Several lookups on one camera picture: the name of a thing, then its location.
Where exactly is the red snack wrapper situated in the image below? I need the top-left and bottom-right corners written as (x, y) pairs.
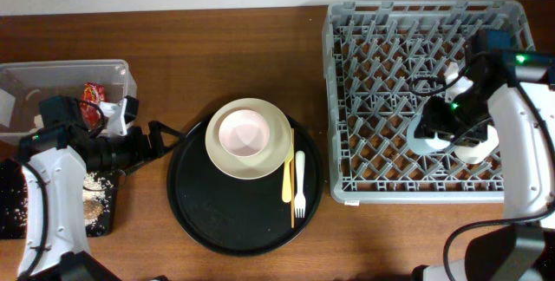
top-left (81, 82), bottom-right (106, 128)

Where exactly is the white cup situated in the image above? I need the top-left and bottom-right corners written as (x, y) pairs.
top-left (454, 125), bottom-right (499, 164)

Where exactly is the blue cup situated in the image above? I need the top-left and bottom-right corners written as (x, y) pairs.
top-left (407, 114), bottom-right (451, 155)

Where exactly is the small pink plate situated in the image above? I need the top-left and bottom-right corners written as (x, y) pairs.
top-left (219, 109), bottom-right (271, 157)

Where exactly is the large beige plate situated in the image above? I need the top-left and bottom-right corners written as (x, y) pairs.
top-left (205, 98), bottom-right (291, 180)

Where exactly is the orange chopstick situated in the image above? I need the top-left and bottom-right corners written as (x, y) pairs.
top-left (290, 128), bottom-right (295, 229)

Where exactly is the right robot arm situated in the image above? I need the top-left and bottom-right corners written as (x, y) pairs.
top-left (407, 29), bottom-right (554, 280)

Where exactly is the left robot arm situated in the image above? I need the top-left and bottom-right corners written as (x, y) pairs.
top-left (14, 95), bottom-right (186, 280)

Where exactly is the clear plastic waste bin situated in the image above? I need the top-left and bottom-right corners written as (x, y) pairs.
top-left (1, 60), bottom-right (137, 146)

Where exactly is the grey dishwasher rack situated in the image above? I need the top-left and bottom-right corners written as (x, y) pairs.
top-left (322, 0), bottom-right (534, 206)

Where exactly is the white rice pile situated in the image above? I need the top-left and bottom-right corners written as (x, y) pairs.
top-left (6, 173), bottom-right (118, 236)

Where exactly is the round black serving tray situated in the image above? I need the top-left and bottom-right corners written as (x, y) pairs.
top-left (166, 119), bottom-right (324, 257)

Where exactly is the white label on bin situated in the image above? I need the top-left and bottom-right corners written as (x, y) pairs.
top-left (0, 89), bottom-right (16, 127)

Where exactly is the black rectangular tray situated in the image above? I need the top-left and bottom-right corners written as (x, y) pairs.
top-left (1, 160), bottom-right (118, 239)

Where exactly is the white plastic fork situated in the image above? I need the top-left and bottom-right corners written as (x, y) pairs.
top-left (294, 151), bottom-right (306, 219)

